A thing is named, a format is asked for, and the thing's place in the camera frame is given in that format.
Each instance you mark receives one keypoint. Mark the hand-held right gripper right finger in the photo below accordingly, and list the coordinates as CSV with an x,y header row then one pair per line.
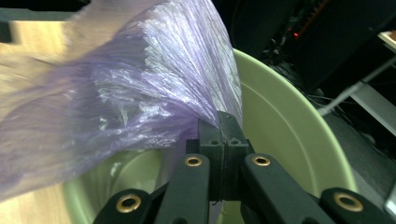
x,y
233,149

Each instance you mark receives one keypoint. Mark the black equipment stand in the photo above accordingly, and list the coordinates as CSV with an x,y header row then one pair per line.
x,y
342,31

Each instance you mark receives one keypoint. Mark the white metal stand frame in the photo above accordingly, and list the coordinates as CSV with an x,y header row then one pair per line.
x,y
376,105

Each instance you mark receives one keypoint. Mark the green plastic trash bin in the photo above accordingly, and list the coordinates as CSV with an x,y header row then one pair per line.
x,y
280,124

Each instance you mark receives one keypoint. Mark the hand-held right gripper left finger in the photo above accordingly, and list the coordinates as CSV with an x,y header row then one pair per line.
x,y
211,155

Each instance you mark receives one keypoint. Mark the purple plastic trash bag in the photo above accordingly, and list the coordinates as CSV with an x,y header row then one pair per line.
x,y
140,77

